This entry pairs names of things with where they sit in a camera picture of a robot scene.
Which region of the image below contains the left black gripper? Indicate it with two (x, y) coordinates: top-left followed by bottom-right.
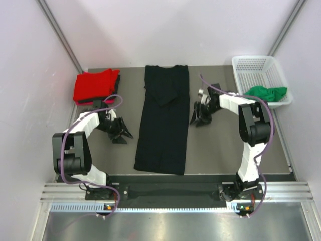
(95, 116), (133, 144)

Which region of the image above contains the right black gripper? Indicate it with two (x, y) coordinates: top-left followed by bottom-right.
(189, 102), (221, 128)

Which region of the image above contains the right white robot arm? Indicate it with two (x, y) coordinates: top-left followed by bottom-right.
(190, 84), (274, 201)

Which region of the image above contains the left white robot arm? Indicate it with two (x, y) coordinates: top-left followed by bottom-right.
(52, 100), (133, 200)

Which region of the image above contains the folded pink t shirt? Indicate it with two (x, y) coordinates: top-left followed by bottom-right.
(76, 99), (115, 106)

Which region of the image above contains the folded red t shirt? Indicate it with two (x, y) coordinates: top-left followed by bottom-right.
(73, 69), (120, 102)

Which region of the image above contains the white plastic basket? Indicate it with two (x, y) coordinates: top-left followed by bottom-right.
(232, 55), (288, 95)

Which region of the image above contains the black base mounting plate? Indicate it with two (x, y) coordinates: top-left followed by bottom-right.
(84, 183), (266, 208)

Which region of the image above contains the green crumpled t shirt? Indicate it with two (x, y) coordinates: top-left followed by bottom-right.
(244, 86), (287, 102)

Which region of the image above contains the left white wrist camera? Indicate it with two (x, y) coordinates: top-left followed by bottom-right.
(106, 109), (117, 121)

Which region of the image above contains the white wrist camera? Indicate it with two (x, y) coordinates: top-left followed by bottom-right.
(106, 109), (117, 121)
(198, 89), (210, 105)

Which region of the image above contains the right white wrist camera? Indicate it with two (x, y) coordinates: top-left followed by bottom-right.
(198, 89), (210, 105)

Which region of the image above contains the slotted grey cable duct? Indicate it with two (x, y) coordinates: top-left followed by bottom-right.
(50, 203), (251, 213)

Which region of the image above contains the aluminium front rail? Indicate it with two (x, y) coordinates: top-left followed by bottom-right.
(40, 182), (313, 202)

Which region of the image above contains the right aluminium corner post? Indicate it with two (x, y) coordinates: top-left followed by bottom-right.
(267, 0), (307, 56)

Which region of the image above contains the aluminium corner post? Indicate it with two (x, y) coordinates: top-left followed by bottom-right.
(36, 0), (83, 74)
(267, 0), (307, 56)

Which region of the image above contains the left aluminium corner post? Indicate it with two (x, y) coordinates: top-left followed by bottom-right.
(36, 0), (83, 74)

